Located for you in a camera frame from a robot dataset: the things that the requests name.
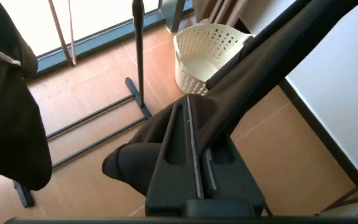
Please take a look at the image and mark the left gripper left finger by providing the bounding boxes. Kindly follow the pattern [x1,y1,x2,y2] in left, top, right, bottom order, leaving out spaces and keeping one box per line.
[145,95,204,218]

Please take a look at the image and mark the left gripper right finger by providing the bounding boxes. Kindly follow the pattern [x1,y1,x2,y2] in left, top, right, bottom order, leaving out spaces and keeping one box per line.
[205,136,265,218]

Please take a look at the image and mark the black garment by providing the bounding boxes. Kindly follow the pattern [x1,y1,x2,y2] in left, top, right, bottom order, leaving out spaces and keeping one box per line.
[101,0,358,197]
[0,0,53,191]

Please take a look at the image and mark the pink clothes hanger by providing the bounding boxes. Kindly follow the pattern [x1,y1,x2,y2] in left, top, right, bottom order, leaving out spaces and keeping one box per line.
[47,0,77,68]

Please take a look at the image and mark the white laundry basket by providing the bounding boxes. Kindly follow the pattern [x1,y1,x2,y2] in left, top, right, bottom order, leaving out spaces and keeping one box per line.
[173,23,255,96]

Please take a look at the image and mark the black clothes rack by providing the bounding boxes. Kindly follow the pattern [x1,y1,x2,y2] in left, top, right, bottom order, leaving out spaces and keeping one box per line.
[13,0,152,208]

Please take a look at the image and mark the brown curtain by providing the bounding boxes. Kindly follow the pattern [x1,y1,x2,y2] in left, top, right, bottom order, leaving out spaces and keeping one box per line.
[192,0,250,27]

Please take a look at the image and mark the window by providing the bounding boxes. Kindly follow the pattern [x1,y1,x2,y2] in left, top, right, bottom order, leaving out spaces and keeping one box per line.
[0,0,195,80]

